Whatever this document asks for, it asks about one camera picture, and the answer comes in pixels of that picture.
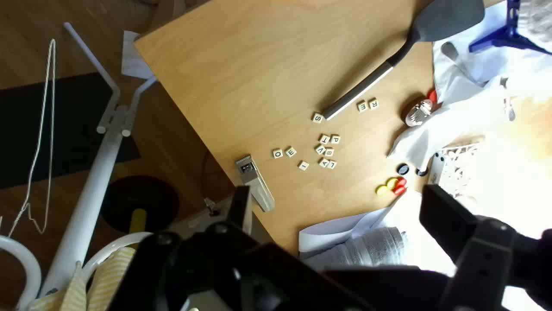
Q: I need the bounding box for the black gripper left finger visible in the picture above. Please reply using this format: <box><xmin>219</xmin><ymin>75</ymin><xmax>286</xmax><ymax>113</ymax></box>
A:
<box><xmin>224</xmin><ymin>182</ymin><xmax>255</xmax><ymax>234</ymax></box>

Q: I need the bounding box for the small red and gray toy figure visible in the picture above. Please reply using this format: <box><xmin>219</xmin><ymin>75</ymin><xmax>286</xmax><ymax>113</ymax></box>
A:
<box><xmin>401</xmin><ymin>87</ymin><xmax>441</xmax><ymax>129</ymax></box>

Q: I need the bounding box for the white printed paper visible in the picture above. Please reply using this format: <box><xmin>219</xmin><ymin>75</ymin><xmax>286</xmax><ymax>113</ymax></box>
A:
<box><xmin>303</xmin><ymin>224</ymin><xmax>427</xmax><ymax>272</ymax></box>

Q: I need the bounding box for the small metal spoon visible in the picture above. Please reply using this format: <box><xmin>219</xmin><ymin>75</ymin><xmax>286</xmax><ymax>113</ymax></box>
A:
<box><xmin>439</xmin><ymin>39</ymin><xmax>479</xmax><ymax>79</ymax></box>

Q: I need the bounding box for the gray spatula with silver handle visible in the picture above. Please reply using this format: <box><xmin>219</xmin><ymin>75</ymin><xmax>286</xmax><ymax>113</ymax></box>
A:
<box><xmin>317</xmin><ymin>0</ymin><xmax>488</xmax><ymax>122</ymax></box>

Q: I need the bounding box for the pale folded sheet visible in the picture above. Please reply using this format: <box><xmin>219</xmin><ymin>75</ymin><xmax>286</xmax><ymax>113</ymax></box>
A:
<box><xmin>296</xmin><ymin>205</ymin><xmax>400</xmax><ymax>255</ymax></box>

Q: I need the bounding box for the white coat rack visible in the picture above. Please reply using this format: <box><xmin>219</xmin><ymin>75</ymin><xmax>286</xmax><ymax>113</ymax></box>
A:
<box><xmin>0</xmin><ymin>20</ymin><xmax>160</xmax><ymax>311</ymax></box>

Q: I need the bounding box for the white wire hanger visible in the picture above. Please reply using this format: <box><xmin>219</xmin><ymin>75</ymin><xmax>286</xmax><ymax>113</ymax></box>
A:
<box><xmin>6</xmin><ymin>37</ymin><xmax>60</xmax><ymax>234</ymax></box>

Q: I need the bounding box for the pale yellow garment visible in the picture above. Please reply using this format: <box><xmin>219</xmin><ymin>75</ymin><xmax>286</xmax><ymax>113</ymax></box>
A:
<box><xmin>25</xmin><ymin>245</ymin><xmax>138</xmax><ymax>311</ymax></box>

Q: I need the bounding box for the yellow barrier post black base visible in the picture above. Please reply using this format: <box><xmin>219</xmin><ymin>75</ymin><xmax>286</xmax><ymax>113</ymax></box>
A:
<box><xmin>101</xmin><ymin>174</ymin><xmax>181</xmax><ymax>234</ymax></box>

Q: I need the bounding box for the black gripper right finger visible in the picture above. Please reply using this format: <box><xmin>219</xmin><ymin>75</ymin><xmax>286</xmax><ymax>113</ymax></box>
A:
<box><xmin>417</xmin><ymin>182</ymin><xmax>481</xmax><ymax>269</ymax></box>

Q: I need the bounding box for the dark floor mat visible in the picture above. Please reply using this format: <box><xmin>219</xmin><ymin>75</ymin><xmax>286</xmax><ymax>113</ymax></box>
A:
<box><xmin>0</xmin><ymin>72</ymin><xmax>143</xmax><ymax>189</ymax></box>

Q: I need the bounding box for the crumpled white cloth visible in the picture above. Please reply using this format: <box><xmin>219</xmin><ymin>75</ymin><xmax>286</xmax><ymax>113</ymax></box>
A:
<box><xmin>391</xmin><ymin>84</ymin><xmax>507</xmax><ymax>169</ymax></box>

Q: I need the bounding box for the red game disc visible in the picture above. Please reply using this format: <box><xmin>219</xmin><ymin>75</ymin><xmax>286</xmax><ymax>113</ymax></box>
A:
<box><xmin>386</xmin><ymin>175</ymin><xmax>410</xmax><ymax>198</ymax></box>

